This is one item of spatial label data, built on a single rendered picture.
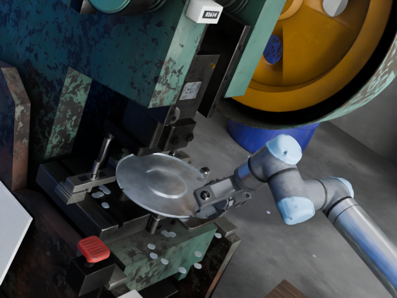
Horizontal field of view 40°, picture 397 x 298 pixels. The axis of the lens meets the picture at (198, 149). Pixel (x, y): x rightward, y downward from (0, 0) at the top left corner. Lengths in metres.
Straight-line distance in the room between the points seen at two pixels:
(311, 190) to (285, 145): 0.12
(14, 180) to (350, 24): 1.05
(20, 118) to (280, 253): 1.73
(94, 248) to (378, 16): 0.93
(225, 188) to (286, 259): 1.63
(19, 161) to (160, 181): 0.42
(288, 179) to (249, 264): 1.56
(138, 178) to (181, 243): 0.23
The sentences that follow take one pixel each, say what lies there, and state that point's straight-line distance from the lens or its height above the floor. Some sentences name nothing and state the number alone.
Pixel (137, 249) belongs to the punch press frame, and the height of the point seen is 0.65.
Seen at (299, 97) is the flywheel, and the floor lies 1.10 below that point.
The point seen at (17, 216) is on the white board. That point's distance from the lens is 1.64.
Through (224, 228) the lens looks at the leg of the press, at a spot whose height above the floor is 0.64.
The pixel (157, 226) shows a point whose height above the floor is 0.68.
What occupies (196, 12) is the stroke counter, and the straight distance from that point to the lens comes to 1.18.
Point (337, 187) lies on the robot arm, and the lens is 1.30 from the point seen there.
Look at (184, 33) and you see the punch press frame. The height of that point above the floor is 1.25.
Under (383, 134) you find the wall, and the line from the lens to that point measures 4.75.
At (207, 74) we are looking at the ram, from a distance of 1.46.
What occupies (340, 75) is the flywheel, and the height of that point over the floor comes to 1.22.
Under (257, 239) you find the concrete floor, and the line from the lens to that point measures 2.93.
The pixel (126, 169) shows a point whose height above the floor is 0.78.
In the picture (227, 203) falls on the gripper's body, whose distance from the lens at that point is 1.35.
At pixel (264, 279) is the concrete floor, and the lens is 2.71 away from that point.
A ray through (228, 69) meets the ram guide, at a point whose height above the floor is 1.14.
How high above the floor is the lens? 1.61
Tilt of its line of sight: 27 degrees down
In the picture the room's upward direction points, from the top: 23 degrees clockwise
